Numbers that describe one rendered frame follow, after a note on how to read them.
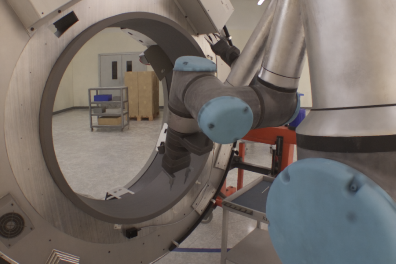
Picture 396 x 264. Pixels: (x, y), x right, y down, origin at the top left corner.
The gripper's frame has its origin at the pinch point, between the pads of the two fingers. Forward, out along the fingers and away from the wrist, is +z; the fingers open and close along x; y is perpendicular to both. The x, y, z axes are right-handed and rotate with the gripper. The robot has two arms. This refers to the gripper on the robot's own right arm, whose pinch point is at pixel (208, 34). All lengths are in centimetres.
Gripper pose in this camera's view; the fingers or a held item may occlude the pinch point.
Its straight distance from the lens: 126.6
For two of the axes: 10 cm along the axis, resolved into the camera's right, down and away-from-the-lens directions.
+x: 7.6, -6.5, 0.1
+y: 2.7, 3.3, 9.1
